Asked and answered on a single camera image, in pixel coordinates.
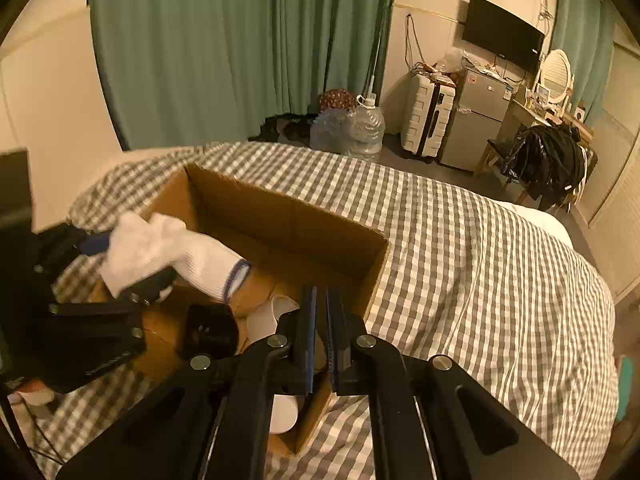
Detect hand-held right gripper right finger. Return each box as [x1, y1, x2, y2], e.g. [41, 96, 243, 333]
[326, 287, 581, 480]

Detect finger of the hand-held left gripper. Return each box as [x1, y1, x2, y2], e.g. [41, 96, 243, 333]
[117, 267, 177, 307]
[70, 227, 117, 257]

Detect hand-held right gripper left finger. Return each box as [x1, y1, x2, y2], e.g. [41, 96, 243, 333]
[56, 286, 319, 480]

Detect white sock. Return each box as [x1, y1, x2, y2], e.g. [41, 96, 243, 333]
[246, 295, 302, 350]
[97, 211, 252, 306]

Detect brown cardboard box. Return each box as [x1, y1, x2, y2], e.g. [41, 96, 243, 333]
[87, 162, 391, 456]

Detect person's left hand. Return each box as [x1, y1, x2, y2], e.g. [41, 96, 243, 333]
[6, 379, 57, 407]

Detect white sock in box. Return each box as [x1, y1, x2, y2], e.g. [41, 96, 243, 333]
[246, 295, 302, 350]

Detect black cylindrical object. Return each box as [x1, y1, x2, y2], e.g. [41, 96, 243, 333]
[182, 302, 240, 360]

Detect grey checked blanket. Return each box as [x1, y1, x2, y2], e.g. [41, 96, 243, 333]
[31, 141, 621, 480]

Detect large clear water jug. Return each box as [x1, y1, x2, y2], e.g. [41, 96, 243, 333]
[342, 95, 386, 162]
[309, 109, 357, 153]

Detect dark clothes pile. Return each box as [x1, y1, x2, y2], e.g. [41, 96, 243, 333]
[248, 114, 321, 144]

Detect wide green curtain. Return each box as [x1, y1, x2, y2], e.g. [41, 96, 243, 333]
[87, 0, 399, 152]

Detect floral bag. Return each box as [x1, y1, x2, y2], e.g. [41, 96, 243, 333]
[319, 88, 358, 113]

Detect white bedsheet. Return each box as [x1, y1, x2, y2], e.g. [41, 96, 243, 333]
[492, 201, 576, 250]

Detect white suitcase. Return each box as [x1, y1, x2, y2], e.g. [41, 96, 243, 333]
[400, 72, 459, 157]

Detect wooden chair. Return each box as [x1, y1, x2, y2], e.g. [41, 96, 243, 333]
[475, 125, 599, 211]

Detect silver fridge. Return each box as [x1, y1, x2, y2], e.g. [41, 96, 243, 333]
[439, 66, 524, 172]

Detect white pole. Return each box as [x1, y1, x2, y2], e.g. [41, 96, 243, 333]
[366, 20, 382, 103]

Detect black clothes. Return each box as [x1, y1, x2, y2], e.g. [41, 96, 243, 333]
[504, 124, 597, 202]

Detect dressing table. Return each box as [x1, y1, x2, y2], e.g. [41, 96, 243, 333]
[500, 94, 597, 162]

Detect teal object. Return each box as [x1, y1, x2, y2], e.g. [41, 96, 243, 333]
[616, 355, 635, 424]

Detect clear plastic bag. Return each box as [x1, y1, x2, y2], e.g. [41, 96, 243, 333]
[434, 47, 474, 80]

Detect white oval mirror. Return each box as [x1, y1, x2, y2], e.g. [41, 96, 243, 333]
[534, 49, 574, 112]

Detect narrow green curtain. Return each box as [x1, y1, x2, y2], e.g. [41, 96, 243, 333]
[550, 0, 619, 122]

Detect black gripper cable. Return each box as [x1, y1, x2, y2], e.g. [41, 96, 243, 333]
[0, 384, 57, 463]

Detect wall cable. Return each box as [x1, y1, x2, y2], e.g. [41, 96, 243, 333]
[403, 12, 427, 75]

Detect black wall television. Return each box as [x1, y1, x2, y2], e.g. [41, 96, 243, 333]
[461, 0, 546, 61]

